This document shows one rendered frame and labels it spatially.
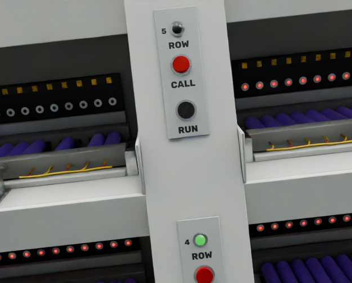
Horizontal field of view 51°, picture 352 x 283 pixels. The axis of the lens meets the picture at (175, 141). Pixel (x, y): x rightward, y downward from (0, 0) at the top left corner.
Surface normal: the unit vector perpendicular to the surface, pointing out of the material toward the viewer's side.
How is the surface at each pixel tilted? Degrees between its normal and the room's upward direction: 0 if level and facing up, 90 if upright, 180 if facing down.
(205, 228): 90
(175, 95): 90
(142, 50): 90
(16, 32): 107
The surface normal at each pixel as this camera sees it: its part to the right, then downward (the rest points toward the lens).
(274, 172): -0.11, -0.94
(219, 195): 0.00, 0.01
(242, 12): 0.04, 0.30
